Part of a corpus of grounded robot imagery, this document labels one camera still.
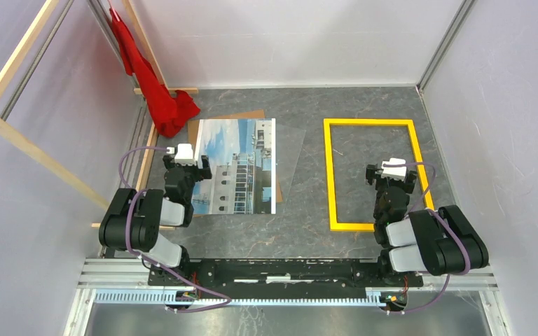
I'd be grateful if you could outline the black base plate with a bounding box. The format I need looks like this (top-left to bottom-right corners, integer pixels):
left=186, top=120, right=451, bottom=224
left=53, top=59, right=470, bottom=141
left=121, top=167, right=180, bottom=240
left=148, top=258, right=424, bottom=301

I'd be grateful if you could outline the building photo print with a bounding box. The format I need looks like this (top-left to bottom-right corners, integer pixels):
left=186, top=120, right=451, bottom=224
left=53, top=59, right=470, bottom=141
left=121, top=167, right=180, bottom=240
left=190, top=118, right=277, bottom=216

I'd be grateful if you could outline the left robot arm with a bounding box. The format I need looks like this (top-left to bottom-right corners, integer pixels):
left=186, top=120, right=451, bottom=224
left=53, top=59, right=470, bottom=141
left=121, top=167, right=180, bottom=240
left=98, top=155, right=212, bottom=286

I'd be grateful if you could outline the wooden rack frame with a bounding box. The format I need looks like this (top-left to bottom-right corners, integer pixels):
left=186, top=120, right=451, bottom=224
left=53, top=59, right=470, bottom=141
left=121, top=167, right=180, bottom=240
left=0, top=0, right=200, bottom=232

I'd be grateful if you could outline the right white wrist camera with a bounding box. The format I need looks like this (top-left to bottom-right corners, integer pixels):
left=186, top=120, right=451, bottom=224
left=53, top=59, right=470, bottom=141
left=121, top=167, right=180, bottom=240
left=380, top=157, right=407, bottom=181

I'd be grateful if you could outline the red cloth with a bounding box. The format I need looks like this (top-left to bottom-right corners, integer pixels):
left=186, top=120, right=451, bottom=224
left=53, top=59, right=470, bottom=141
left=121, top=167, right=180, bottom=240
left=109, top=8, right=200, bottom=138

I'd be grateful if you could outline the clear plastic sheet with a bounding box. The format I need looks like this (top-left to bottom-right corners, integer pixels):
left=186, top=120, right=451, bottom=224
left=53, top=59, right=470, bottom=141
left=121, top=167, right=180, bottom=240
left=276, top=124, right=305, bottom=215

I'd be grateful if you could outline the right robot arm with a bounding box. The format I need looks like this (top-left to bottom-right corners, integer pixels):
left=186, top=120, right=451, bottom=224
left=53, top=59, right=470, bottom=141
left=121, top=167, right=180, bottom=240
left=365, top=158, right=490, bottom=286

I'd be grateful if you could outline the yellow picture frame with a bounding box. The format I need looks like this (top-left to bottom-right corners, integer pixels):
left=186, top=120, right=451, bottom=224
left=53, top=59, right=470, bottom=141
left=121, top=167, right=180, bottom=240
left=323, top=118, right=422, bottom=233

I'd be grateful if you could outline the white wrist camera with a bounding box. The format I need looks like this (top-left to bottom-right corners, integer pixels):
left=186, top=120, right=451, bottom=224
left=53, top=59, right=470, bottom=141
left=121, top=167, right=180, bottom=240
left=380, top=157, right=407, bottom=181
left=166, top=143, right=198, bottom=166

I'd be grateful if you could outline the brown cardboard backing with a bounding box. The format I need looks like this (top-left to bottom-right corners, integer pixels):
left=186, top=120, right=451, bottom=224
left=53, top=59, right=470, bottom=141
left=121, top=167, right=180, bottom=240
left=187, top=109, right=284, bottom=218

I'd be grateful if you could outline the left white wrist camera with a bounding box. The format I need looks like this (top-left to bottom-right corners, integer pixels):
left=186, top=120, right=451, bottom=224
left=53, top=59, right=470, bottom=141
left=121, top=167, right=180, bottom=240
left=166, top=143, right=198, bottom=166

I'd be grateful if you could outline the aluminium rail base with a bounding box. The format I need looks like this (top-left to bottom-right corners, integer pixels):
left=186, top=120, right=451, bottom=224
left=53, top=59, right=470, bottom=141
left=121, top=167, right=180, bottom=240
left=64, top=258, right=511, bottom=335

